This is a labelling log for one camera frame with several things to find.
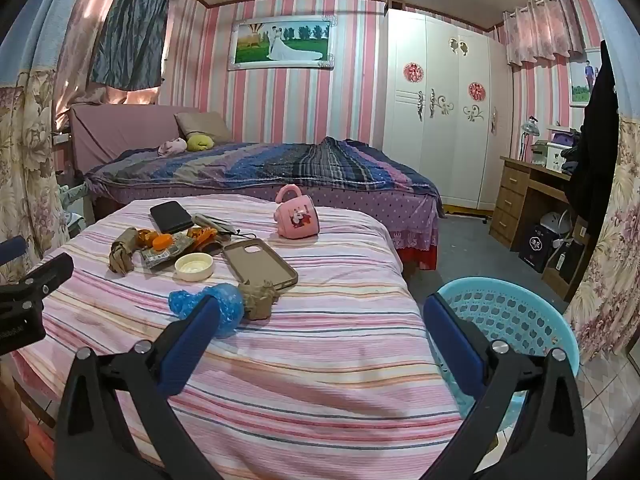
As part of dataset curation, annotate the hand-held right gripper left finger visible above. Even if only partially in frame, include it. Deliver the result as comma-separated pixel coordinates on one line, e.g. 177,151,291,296
54,296,236,480

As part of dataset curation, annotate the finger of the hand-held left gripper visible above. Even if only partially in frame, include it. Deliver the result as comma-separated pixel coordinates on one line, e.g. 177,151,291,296
0,236,27,265
0,252,76,301

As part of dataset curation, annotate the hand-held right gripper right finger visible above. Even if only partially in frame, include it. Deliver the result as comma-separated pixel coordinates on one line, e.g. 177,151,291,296
416,292,588,480

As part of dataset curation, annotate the blue plastic bag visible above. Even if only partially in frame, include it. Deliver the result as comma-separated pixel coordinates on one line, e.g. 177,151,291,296
168,282,245,339

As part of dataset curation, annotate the light blue plastic basket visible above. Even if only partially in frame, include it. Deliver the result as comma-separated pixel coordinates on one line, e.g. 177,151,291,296
429,276,581,433

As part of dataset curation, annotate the white round lid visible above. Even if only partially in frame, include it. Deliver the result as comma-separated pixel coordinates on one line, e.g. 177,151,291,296
173,253,215,282

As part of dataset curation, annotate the brown paper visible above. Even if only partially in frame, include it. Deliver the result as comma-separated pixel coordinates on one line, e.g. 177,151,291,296
237,281,281,322
109,227,142,276

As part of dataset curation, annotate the orange yellow wrapper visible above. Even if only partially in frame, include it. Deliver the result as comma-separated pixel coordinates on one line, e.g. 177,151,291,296
187,227,219,252

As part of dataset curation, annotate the grey face mask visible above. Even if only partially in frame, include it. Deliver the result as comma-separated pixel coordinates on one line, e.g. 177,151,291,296
191,213,256,239

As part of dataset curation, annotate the floral curtain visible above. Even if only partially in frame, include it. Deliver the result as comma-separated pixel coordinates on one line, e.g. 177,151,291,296
0,0,101,285
564,0,640,362

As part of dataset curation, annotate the brown phone case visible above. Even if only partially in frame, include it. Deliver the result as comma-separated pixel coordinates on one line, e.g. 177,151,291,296
222,238,300,301

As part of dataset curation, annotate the black printed box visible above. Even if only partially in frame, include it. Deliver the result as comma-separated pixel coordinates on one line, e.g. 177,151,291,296
517,223,557,274

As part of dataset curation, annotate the pink striped blanket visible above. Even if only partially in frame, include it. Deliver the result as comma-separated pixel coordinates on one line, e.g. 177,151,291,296
15,195,471,480

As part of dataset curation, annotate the pink padded headboard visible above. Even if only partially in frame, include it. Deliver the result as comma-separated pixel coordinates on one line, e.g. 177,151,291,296
67,104,236,177

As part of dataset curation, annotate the white fan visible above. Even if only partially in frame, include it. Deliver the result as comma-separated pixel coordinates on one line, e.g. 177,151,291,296
539,208,577,237

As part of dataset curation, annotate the pink cartoon mug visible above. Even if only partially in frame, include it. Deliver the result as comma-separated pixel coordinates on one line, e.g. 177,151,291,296
273,184,320,239

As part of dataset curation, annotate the wooden desk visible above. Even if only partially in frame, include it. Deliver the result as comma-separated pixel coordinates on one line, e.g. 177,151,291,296
489,155,592,302

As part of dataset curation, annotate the bed with striped blanket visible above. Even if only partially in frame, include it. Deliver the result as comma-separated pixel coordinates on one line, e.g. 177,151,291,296
84,136,444,207

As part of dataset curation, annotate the yellow plush toy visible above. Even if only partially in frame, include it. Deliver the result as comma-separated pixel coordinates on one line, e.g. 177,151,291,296
185,132,216,153

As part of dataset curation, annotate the white wardrobe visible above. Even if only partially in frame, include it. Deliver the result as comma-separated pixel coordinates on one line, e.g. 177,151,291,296
382,7,512,213

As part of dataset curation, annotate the beige pillow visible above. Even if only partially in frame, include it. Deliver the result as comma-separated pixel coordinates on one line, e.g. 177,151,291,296
173,111,234,144

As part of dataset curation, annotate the white storage box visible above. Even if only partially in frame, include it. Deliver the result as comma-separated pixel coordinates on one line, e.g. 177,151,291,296
544,140,572,172

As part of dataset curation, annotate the pink sheer curtain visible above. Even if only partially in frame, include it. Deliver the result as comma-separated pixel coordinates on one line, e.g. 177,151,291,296
51,0,132,117

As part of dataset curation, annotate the pile of dark clothes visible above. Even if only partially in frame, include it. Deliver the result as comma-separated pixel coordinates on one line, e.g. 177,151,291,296
560,146,585,175

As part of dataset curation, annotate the desk lamp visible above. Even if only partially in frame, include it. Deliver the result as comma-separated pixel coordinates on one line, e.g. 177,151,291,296
520,115,542,161

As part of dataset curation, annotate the black hanging coat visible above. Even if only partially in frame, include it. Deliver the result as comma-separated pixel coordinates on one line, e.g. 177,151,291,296
564,39,622,242

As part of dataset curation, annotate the dark grey curtain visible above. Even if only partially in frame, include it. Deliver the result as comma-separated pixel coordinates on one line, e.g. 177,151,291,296
89,0,172,89

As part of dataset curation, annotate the small framed photo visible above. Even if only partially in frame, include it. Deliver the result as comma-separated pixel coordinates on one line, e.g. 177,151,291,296
568,47,602,108

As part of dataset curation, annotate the framed wedding photo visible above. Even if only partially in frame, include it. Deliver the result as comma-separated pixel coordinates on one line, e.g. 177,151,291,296
227,14,337,72

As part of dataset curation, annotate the pink eyelet curtain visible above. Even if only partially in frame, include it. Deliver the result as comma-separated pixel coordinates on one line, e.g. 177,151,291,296
502,0,587,67

